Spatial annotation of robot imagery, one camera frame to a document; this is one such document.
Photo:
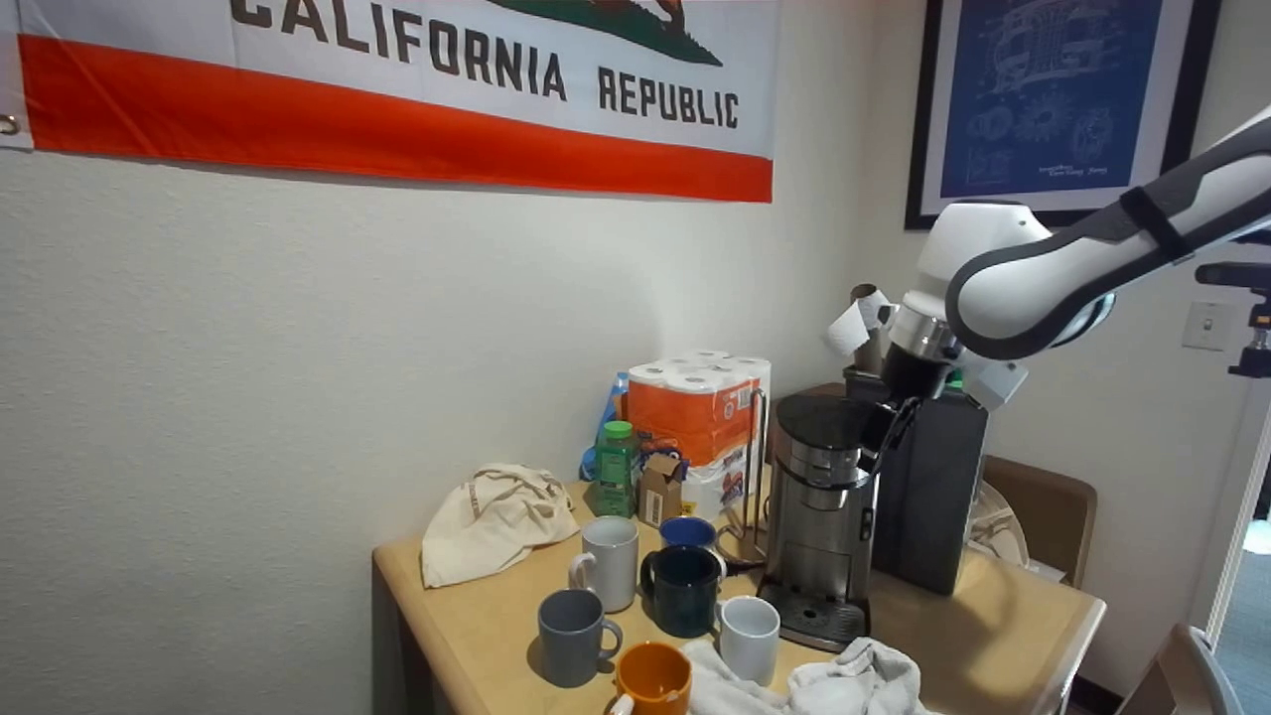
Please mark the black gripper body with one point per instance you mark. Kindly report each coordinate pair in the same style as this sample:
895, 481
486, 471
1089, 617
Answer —
914, 374

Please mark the orange mug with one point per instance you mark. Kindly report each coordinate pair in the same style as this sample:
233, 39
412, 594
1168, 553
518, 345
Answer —
652, 681

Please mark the light gray mug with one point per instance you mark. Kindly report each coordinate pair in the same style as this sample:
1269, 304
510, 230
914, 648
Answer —
612, 561

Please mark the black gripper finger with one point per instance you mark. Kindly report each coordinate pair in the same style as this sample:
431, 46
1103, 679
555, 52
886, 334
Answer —
874, 402

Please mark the dark green mug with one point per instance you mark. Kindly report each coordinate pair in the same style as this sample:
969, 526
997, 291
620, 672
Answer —
681, 597

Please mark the green plastic bottle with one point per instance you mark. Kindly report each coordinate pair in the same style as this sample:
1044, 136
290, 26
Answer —
612, 471

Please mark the gray plastic bin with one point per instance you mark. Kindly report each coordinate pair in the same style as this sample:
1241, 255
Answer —
935, 501

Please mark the California Republic flag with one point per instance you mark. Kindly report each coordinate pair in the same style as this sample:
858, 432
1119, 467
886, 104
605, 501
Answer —
399, 133

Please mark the silver black coffeemaker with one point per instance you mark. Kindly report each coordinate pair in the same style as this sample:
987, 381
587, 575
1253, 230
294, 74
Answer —
821, 530

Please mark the cardboard tube with paper towel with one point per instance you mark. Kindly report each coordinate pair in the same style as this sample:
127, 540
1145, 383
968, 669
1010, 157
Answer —
858, 324

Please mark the brown cardboard box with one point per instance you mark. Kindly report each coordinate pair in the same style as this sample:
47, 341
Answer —
658, 497

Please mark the blue mug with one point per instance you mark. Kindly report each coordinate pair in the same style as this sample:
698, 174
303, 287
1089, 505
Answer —
685, 536

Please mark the white wall switch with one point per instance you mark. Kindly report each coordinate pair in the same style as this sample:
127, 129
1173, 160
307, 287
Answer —
1204, 329

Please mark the black framed blue poster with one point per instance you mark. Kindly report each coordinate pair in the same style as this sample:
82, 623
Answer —
1047, 104

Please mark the beige cloth bag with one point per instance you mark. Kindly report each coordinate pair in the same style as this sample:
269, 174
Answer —
490, 530

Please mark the clear plastic bag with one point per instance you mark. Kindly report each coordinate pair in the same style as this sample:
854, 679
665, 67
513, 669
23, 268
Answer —
989, 524

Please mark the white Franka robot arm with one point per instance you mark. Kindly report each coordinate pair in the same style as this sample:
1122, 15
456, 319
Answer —
1059, 279

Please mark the small white mug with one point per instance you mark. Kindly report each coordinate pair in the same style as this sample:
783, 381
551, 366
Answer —
752, 642

